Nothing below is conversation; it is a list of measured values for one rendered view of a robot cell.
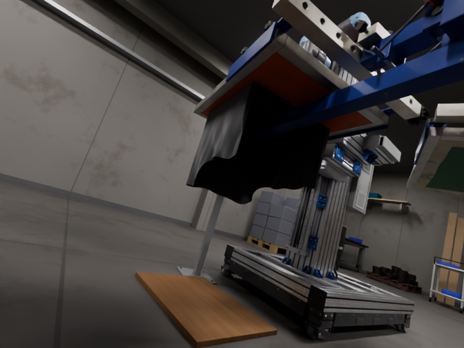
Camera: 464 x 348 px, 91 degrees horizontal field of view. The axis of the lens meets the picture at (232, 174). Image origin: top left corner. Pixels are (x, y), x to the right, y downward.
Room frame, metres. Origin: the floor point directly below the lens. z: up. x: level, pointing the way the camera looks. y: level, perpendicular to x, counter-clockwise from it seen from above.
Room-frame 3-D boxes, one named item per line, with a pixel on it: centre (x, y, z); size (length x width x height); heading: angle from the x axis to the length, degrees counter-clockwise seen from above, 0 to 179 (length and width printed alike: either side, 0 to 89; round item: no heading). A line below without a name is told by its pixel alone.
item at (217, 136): (1.02, 0.11, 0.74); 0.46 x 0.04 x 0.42; 25
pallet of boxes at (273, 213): (5.59, -1.59, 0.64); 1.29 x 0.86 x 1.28; 124
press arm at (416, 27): (0.55, -0.34, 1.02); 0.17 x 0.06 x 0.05; 25
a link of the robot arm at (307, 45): (0.97, -0.17, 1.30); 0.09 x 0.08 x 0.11; 119
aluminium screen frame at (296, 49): (1.06, -0.10, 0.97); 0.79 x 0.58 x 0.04; 25
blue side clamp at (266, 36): (0.72, 0.05, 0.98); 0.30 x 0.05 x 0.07; 25
